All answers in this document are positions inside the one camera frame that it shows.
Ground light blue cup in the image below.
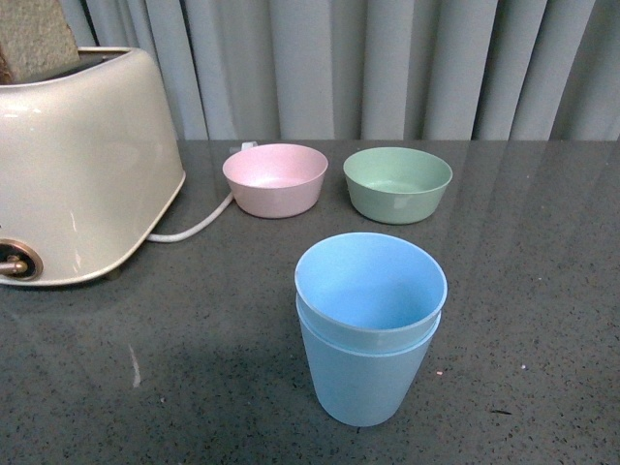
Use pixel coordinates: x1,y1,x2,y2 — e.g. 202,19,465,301
294,232,448,353
295,298,441,427

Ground pink bowl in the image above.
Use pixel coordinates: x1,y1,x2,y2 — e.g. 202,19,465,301
223,143,328,219

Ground green bowl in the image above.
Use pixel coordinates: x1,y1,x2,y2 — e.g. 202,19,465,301
343,147,452,225

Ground grey pleated curtain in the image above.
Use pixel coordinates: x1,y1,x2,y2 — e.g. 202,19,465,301
62,1,619,140

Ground cream two-slot toaster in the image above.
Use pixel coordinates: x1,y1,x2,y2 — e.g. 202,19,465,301
1,47,186,286

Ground brown bread slice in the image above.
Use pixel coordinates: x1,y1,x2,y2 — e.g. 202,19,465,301
1,0,79,84

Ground white toaster power cable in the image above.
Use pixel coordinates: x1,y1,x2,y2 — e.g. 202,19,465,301
146,140,258,244

